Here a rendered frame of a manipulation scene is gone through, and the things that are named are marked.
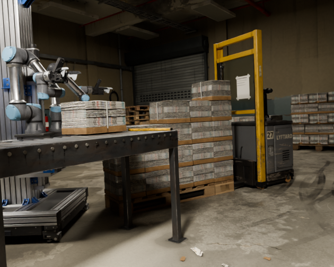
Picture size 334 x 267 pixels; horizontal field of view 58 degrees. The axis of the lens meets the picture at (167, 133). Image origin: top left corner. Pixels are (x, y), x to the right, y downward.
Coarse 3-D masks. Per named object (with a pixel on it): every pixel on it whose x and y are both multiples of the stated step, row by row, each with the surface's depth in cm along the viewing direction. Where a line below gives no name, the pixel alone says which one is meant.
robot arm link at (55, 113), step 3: (51, 108) 282; (54, 108) 281; (57, 108) 282; (51, 111) 283; (54, 111) 281; (57, 111) 282; (60, 111) 283; (51, 114) 283; (54, 114) 282; (57, 114) 282; (60, 114) 283; (51, 117) 283; (54, 117) 282; (57, 117) 282; (60, 117) 283
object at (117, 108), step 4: (112, 104) 222; (116, 104) 225; (120, 104) 228; (124, 104) 231; (108, 108) 227; (112, 108) 221; (116, 108) 224; (120, 108) 228; (124, 108) 231; (112, 112) 222; (116, 112) 225; (120, 112) 228; (112, 116) 222; (116, 116) 225; (120, 116) 228; (124, 116) 231; (112, 120) 222; (116, 120) 226; (120, 120) 229; (124, 120) 232; (112, 124) 222; (116, 124) 225; (120, 124) 229; (124, 124) 232
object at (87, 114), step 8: (64, 104) 216; (72, 104) 211; (80, 104) 206; (88, 104) 205; (96, 104) 210; (64, 112) 218; (72, 112) 212; (80, 112) 207; (88, 112) 205; (96, 112) 211; (64, 120) 219; (72, 120) 213; (80, 120) 208; (88, 120) 205; (96, 120) 211
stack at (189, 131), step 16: (128, 128) 284; (176, 128) 313; (192, 128) 325; (208, 128) 335; (192, 144) 325; (208, 144) 336; (112, 160) 288; (144, 160) 295; (160, 160) 303; (192, 160) 326; (112, 176) 291; (144, 176) 295; (160, 176) 304; (192, 176) 328; (208, 176) 336; (112, 192) 294; (208, 192) 337; (112, 208) 295; (144, 208) 296
